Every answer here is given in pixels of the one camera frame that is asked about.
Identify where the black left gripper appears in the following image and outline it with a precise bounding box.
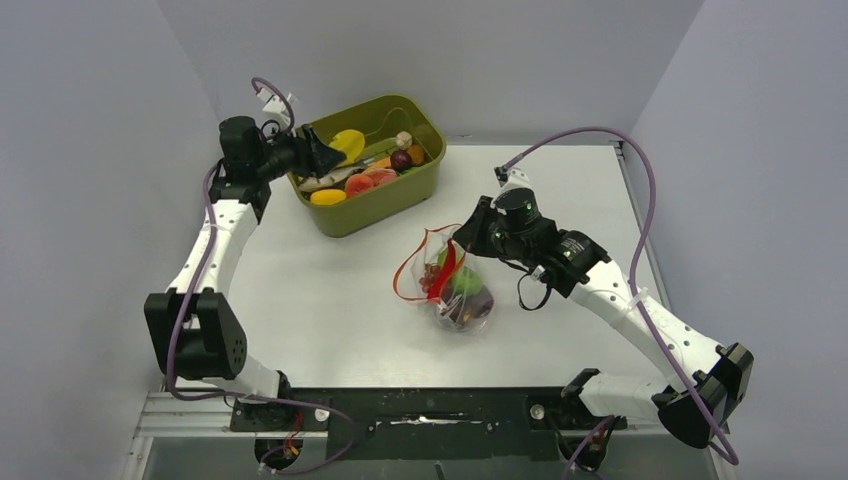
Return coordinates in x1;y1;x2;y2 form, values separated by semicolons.
255;120;346;183

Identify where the green yellow mango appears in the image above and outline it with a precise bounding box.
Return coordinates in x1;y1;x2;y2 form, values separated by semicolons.
329;129;365;167

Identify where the green cabbage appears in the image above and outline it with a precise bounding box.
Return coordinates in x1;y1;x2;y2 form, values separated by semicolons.
450;266;485;296

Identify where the clear zip top bag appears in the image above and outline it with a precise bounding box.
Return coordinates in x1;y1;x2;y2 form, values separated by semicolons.
392;223;495;334

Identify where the red grape bunch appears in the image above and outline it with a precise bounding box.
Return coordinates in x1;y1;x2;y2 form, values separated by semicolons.
419;263;442;294

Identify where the red chili pepper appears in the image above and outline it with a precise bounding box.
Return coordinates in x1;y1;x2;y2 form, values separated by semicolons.
427;240;466;301

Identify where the purple red onion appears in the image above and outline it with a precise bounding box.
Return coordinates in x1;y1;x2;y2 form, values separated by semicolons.
460;286;495;322

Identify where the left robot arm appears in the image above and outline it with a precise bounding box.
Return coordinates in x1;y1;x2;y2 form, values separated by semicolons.
143;116;346;404

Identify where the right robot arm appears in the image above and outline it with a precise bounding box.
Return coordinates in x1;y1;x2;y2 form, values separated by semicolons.
452;188;754;449

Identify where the grey toy fish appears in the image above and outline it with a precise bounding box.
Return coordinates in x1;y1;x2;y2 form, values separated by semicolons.
297;166;364;193

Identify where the orange peach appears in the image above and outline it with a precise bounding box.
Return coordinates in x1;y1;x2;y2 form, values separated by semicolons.
344;173;375;198

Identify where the pink peach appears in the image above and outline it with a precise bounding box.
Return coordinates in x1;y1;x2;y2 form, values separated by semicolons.
364;168;398;187

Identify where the orange carrot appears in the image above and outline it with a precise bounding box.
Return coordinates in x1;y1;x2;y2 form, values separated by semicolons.
366;157;392;171

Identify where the dark plum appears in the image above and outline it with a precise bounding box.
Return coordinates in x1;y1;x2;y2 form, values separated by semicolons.
390;150;414;173

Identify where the white garlic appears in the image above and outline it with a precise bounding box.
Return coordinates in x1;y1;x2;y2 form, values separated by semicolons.
395;131;414;151

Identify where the small orange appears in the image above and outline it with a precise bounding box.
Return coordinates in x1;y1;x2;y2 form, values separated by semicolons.
406;145;427;167

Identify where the green plastic bin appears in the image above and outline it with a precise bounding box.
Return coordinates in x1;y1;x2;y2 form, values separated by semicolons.
286;94;447;238

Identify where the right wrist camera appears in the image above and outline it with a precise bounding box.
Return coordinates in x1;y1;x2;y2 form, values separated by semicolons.
494;166;532;195

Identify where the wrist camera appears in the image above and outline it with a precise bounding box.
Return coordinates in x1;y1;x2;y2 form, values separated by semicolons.
494;166;532;195
257;89;295;133

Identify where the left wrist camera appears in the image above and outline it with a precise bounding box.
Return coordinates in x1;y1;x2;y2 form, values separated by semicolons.
257;89;295;133

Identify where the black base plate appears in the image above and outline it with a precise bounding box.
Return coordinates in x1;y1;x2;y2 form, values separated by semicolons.
229;387;627;471

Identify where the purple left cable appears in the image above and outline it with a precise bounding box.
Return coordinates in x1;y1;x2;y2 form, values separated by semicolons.
164;77;362;477

